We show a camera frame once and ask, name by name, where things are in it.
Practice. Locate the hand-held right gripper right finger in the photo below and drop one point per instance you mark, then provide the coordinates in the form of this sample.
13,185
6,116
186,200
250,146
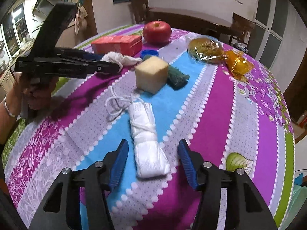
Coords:
188,166

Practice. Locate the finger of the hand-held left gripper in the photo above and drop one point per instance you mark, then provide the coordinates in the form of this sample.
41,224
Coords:
105,67
92,57

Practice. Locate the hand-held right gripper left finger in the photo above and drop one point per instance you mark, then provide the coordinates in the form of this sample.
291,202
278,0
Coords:
118,166

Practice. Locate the white cloth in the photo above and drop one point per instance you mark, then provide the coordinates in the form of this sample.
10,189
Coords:
127,60

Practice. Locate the white face mask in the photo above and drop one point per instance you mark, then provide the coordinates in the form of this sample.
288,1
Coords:
146,143

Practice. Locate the person's left forearm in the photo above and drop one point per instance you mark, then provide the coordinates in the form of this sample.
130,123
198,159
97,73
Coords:
6,127

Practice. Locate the person's left hand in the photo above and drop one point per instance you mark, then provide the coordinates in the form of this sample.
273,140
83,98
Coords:
40,100

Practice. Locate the red juice carton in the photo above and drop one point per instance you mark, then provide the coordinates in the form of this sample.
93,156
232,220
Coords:
115,44

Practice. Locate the metal range hood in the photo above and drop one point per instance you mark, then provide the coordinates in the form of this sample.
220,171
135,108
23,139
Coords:
43,6

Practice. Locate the kitchen window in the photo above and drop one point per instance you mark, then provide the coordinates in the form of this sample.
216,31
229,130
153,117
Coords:
16,28

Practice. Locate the hanging beige cloth bag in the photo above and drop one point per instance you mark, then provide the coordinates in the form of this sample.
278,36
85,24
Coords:
81,19

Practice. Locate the yellow sponge block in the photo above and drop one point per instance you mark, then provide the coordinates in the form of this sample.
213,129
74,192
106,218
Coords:
151,74

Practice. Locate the blue bottle cap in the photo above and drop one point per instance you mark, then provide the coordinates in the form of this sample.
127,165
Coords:
150,52

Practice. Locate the striped floral tablecloth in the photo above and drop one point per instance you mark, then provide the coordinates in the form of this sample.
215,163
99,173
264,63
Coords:
215,124

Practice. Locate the red apple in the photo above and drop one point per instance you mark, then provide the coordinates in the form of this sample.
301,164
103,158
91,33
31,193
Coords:
156,32

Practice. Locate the dark wooden chair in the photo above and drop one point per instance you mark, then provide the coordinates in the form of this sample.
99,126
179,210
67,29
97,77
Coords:
242,26
140,9

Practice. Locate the green scouring pad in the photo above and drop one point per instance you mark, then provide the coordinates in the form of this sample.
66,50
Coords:
178,77

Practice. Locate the dark wooden table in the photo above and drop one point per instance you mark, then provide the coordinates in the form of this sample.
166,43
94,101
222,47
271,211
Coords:
187,19

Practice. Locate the bread in clear bag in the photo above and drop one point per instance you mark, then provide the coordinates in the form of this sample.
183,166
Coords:
205,48

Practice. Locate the orange plastic wrapper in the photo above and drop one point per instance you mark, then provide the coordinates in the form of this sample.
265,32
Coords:
238,63

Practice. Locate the teal plastic bag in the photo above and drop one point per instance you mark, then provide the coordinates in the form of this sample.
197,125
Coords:
301,196

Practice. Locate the white glass panel door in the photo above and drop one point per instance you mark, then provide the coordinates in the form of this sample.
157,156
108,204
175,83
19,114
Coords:
271,16

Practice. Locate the brown wooden door frame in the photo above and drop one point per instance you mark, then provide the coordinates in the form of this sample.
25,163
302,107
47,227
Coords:
297,88

